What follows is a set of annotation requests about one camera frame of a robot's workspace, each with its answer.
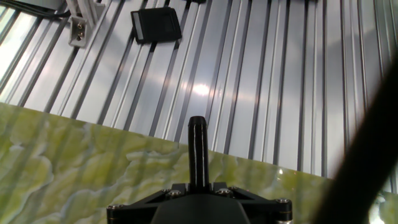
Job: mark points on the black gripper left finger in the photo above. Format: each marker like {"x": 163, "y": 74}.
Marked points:
{"x": 143, "y": 207}

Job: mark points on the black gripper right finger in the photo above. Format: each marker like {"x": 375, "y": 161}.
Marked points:
{"x": 264, "y": 208}

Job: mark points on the green marble pattern mat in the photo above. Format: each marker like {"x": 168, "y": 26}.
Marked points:
{"x": 77, "y": 161}

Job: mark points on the black computer mouse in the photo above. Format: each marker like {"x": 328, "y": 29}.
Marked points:
{"x": 157, "y": 25}

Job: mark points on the aluminium frame post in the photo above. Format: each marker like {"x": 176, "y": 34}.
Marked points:
{"x": 82, "y": 23}

